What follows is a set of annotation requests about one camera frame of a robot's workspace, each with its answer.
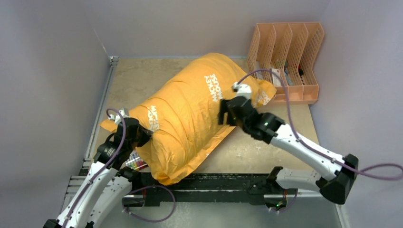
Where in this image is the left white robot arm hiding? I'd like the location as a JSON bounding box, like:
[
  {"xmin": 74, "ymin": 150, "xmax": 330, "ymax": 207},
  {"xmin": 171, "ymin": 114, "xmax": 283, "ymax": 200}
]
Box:
[{"xmin": 44, "ymin": 117, "xmax": 153, "ymax": 228}]

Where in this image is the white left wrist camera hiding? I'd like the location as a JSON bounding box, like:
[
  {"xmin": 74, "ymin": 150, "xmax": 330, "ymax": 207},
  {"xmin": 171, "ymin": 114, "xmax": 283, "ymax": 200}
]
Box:
[{"xmin": 106, "ymin": 108, "xmax": 130, "ymax": 125}]

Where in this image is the colourful marker pack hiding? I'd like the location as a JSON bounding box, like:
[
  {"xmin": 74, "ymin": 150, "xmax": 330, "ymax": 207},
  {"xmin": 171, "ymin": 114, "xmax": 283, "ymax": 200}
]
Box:
[{"xmin": 125, "ymin": 150, "xmax": 148, "ymax": 171}]

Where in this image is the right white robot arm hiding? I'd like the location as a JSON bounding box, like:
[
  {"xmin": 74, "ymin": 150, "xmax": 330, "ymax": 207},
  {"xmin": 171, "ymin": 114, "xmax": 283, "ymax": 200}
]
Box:
[{"xmin": 218, "ymin": 96, "xmax": 359, "ymax": 205}]

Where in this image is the aluminium frame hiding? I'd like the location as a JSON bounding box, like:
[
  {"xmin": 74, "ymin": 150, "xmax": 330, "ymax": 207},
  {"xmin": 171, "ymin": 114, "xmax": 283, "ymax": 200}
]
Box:
[{"xmin": 56, "ymin": 57, "xmax": 350, "ymax": 228}]

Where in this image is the small paper packet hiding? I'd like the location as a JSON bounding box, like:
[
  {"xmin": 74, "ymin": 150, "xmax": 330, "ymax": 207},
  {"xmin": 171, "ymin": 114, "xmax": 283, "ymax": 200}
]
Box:
[{"xmin": 255, "ymin": 61, "xmax": 265, "ymax": 80}]

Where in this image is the white card box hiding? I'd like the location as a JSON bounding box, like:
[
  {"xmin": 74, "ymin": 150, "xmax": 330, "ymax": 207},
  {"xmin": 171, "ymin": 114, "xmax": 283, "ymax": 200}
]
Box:
[{"xmin": 270, "ymin": 68, "xmax": 283, "ymax": 87}]

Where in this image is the orange Mickey Mouse pillowcase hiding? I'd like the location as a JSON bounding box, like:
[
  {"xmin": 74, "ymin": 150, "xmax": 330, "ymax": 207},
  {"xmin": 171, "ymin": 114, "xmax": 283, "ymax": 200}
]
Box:
[{"xmin": 100, "ymin": 52, "xmax": 278, "ymax": 186}]

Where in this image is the peach plastic file organizer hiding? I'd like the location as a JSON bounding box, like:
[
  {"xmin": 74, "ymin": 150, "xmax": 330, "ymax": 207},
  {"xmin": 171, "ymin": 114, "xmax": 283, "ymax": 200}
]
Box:
[{"xmin": 247, "ymin": 22, "xmax": 325, "ymax": 105}]

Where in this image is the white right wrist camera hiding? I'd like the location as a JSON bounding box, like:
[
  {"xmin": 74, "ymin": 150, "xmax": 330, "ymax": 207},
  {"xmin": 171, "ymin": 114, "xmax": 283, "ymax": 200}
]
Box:
[{"xmin": 231, "ymin": 82, "xmax": 252, "ymax": 100}]

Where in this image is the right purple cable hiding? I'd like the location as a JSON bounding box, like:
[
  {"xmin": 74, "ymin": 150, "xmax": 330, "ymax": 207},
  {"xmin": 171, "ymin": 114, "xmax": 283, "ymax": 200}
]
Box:
[{"xmin": 236, "ymin": 69, "xmax": 403, "ymax": 181}]

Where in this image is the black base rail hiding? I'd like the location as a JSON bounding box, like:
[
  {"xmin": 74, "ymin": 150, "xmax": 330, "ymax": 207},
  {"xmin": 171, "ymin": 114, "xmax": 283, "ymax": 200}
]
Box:
[{"xmin": 123, "ymin": 172, "xmax": 297, "ymax": 209}]

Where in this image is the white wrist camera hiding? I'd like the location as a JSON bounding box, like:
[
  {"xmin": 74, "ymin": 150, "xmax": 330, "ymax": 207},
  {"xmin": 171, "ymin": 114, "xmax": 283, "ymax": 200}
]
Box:
[
  {"xmin": 106, "ymin": 108, "xmax": 130, "ymax": 125},
  {"xmin": 231, "ymin": 82, "xmax": 252, "ymax": 100}
]

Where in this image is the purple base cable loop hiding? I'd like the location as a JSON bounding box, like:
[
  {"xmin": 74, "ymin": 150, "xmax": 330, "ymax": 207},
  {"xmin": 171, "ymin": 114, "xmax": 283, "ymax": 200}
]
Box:
[{"xmin": 122, "ymin": 185, "xmax": 176, "ymax": 224}]

